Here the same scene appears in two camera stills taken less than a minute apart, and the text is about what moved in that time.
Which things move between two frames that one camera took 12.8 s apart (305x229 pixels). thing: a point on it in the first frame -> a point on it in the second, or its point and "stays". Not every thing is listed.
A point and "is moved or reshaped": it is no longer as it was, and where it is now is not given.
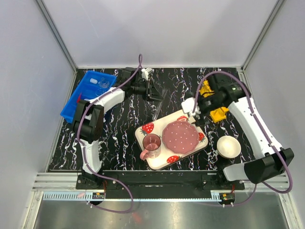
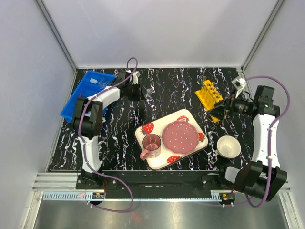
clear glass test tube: [165, 91] is moved or reshaped
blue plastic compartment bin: [92, 84] stays
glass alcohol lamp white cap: [104, 84] stays
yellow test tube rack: [220, 113] stays
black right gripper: [200, 120] -> [219, 111]
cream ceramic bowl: [228, 147] stays
